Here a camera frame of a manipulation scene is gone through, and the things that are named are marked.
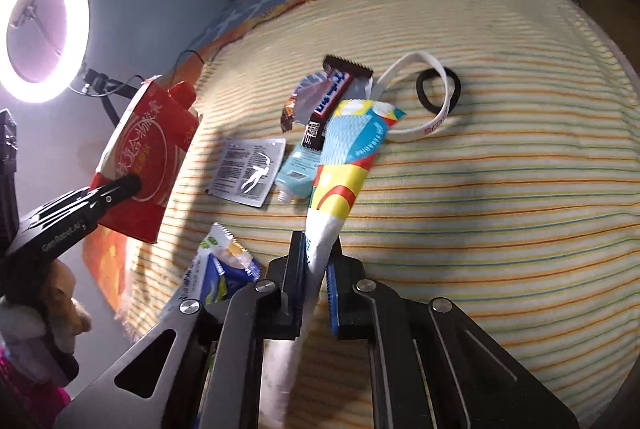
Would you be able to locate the red paper packet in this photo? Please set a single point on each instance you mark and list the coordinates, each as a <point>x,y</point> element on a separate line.
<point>150,144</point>

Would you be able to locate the person's left hand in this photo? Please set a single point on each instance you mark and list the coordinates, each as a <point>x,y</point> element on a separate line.
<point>62,289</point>

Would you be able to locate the white silicone wristband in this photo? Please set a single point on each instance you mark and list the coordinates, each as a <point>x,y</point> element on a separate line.
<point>434,127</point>

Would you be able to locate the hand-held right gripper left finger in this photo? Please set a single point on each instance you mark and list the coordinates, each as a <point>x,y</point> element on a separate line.
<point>298,269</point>

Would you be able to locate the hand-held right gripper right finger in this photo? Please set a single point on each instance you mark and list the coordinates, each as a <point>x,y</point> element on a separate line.
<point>334,304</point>

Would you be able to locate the small brown wrapper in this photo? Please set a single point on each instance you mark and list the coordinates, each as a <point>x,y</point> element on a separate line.
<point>287,114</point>

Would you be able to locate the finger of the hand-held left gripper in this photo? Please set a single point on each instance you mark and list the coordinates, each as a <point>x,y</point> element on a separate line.
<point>75,219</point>

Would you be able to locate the colourful cone wrapper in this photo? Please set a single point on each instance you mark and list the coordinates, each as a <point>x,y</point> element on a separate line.
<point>345,149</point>

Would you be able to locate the silver foil wrapper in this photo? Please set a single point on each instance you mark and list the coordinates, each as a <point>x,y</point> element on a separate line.
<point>307,101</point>

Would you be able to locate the white printed sachet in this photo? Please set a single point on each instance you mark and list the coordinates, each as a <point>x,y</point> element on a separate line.
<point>240,169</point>

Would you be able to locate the orange bed sheet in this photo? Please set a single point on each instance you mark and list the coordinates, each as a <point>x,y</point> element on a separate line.
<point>102,259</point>

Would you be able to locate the green and blue snack packet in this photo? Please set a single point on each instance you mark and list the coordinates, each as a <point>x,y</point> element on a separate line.
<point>220,269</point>

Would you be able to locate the striped yellow blanket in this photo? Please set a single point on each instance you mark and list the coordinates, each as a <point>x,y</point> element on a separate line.
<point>500,209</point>

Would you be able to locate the dark chocolate bar wrapper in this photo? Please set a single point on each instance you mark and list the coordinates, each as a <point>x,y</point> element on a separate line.
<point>332,94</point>

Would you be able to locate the teal squeeze tube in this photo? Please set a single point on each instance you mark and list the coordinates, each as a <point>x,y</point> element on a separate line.
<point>300,169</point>

